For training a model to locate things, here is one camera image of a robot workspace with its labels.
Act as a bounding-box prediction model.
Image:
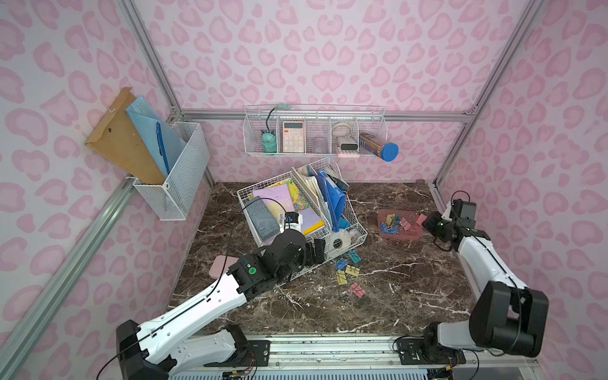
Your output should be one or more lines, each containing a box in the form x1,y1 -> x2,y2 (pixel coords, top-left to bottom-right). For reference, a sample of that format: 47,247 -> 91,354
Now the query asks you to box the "blue pen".
155,122 -> 170,177

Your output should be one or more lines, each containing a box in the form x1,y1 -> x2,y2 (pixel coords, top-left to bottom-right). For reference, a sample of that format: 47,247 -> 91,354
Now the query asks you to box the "blue binder clip pair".
379,223 -> 401,235

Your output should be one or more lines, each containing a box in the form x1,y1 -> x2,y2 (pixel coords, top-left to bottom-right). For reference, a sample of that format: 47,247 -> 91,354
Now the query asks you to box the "brown paper envelope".
85,87 -> 165,185

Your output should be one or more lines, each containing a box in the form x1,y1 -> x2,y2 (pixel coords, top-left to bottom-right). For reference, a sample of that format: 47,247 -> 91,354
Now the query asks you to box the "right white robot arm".
422,212 -> 549,358

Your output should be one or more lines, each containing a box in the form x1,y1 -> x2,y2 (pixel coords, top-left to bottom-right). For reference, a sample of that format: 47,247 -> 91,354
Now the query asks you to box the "small pink grey device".
337,136 -> 359,158

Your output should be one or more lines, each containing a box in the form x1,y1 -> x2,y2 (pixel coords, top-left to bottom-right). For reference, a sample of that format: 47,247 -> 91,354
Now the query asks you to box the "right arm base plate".
392,337 -> 466,367

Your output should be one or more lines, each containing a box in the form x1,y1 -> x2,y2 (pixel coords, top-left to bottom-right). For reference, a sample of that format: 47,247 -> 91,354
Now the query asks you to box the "white mesh wall file holder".
133,122 -> 211,221

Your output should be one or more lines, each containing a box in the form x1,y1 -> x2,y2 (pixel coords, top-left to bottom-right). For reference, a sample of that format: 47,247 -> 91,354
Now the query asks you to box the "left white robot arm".
114,229 -> 326,379

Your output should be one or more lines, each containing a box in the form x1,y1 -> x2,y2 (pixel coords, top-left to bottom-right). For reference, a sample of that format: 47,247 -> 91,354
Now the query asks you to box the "tape roll on shelf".
331,122 -> 353,139

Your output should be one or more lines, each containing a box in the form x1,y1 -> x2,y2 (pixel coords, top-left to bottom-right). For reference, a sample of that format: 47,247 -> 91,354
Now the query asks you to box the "purple paper pad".
251,185 -> 295,224

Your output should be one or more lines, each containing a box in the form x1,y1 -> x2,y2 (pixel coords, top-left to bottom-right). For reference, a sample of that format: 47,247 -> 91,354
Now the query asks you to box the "light blue folder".
126,96 -> 187,178

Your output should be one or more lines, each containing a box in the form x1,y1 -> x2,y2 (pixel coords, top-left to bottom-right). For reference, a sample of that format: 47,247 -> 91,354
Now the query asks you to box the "teal binder clip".
348,250 -> 361,264

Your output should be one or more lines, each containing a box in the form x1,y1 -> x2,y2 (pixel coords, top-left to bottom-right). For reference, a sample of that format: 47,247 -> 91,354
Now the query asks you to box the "large white tape roll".
326,229 -> 352,253

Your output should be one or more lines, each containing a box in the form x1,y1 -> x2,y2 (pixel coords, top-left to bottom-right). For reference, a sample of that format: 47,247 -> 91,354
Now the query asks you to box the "grey notebook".
244,197 -> 280,242

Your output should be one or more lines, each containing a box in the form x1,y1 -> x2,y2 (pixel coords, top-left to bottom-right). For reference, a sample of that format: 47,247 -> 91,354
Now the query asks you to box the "white wire desk basket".
237,158 -> 367,285

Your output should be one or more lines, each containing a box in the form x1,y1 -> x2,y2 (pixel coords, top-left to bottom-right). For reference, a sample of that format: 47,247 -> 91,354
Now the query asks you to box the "white wire wall shelf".
243,104 -> 387,157

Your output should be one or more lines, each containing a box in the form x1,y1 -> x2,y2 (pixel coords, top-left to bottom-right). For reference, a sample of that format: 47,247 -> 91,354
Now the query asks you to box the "pink box lid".
208,255 -> 238,280

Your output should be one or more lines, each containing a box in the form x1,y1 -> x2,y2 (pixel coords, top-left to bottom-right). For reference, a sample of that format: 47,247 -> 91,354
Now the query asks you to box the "yellow binder clip lower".
336,270 -> 348,285

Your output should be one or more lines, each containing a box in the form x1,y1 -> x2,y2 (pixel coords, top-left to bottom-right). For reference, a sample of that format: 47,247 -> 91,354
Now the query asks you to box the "floral colourful book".
280,178 -> 310,212

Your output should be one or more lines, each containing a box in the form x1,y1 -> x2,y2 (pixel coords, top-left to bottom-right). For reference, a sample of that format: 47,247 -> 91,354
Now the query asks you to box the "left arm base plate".
204,340 -> 271,367

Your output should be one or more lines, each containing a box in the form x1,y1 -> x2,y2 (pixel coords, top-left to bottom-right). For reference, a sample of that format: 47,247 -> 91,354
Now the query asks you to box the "blue file folder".
315,170 -> 346,232

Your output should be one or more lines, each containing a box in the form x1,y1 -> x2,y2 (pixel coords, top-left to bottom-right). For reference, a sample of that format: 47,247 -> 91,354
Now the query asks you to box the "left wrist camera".
283,212 -> 302,232

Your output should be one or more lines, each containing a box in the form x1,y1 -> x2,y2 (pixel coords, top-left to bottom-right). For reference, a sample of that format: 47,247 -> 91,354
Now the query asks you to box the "pink calculator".
283,121 -> 306,154

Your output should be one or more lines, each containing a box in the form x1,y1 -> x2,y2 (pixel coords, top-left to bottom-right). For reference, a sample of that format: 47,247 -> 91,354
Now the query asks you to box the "pink binder clip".
400,218 -> 413,231
350,283 -> 366,299
416,214 -> 427,226

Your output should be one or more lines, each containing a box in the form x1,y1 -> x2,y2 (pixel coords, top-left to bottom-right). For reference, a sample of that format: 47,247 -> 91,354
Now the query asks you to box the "blue capped pencil tube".
359,132 -> 399,162

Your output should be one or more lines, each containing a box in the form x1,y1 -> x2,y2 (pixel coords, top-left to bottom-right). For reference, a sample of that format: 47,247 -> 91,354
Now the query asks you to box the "pink storage box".
377,209 -> 427,242

